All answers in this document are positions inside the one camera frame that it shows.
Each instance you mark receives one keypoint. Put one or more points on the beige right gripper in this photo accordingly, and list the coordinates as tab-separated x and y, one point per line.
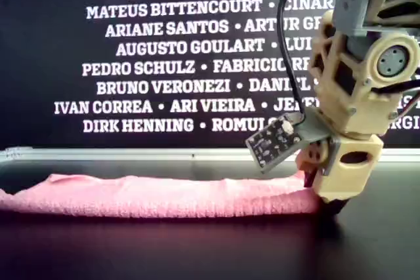
364	106

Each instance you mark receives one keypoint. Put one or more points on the pink terry cloth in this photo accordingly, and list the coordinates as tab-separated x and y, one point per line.
147	198

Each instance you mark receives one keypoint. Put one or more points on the black banner white names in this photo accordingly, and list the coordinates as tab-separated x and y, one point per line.
33	63

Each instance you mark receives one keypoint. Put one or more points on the grey camera bracket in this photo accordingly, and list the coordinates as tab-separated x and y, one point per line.
315	127

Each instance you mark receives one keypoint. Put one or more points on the black wrist camera board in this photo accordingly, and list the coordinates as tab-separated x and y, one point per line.
272	139

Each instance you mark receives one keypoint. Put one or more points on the aluminium table frame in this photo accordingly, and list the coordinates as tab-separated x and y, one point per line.
131	154

